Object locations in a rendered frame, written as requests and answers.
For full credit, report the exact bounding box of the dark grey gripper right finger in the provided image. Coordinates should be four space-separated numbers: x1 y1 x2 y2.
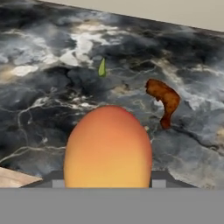
150 170 198 189

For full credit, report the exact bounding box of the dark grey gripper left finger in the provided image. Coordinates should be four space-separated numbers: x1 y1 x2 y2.
20 170 66 189

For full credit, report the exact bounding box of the orange yellow mango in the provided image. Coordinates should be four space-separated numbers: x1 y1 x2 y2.
63 105 153 189

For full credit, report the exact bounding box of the brown chicken drumstick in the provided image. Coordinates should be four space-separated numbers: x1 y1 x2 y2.
144 78 181 130

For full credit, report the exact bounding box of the green lemon wedge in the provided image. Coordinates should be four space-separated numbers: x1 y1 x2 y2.
97 57 107 78

